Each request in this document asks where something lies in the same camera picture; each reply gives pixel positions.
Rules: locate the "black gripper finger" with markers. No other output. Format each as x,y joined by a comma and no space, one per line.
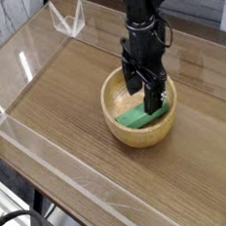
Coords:
153,96
133,81

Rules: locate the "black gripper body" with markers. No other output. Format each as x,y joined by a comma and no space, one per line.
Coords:
144,50

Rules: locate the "green rectangular block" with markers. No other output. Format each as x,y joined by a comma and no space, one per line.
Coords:
136,117

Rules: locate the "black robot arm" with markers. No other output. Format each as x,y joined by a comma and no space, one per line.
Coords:
147,10

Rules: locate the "brown wooden bowl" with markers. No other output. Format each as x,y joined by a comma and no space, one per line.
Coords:
115,101

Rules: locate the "black table leg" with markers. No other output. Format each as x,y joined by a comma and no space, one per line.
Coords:
38,201

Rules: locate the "clear acrylic corner bracket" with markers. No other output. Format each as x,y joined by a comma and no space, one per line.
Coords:
68,25

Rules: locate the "clear acrylic tray enclosure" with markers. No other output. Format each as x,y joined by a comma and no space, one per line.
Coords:
53,132

